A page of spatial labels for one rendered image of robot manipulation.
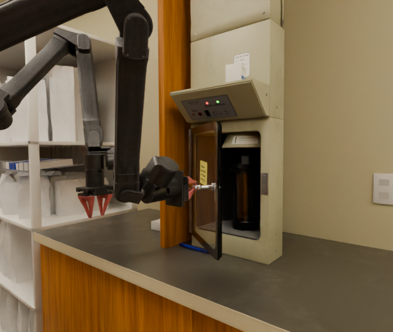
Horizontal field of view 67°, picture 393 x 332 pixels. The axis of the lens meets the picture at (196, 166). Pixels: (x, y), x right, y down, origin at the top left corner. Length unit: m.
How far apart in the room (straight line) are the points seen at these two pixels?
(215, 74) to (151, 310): 0.80
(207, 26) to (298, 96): 0.51
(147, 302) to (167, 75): 0.77
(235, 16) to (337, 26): 0.48
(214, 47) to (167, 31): 0.19
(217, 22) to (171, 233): 0.78
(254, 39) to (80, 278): 1.09
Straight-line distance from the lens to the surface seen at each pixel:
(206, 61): 1.13
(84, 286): 1.31
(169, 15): 1.23
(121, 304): 1.13
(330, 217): 1.37
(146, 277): 0.94
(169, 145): 1.11
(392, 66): 1.34
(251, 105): 0.93
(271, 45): 1.02
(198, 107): 1.02
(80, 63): 1.18
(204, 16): 1.19
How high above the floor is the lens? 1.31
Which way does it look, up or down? 3 degrees down
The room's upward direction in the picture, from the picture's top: straight up
